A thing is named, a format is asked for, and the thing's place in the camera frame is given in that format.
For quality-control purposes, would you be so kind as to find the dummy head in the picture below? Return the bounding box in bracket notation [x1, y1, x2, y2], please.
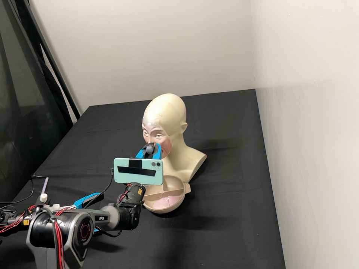
[142, 93, 208, 183]

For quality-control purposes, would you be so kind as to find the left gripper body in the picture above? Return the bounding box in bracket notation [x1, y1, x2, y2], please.
[42, 203, 76, 215]

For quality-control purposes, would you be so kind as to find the black cable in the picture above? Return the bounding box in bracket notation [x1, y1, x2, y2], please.
[98, 167, 115, 195]
[7, 174, 47, 205]

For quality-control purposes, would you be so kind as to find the right wrist camera phone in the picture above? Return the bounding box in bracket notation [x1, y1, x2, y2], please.
[110, 157, 164, 186]

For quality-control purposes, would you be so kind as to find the beige divided bowl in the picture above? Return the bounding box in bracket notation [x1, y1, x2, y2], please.
[142, 176, 192, 215]

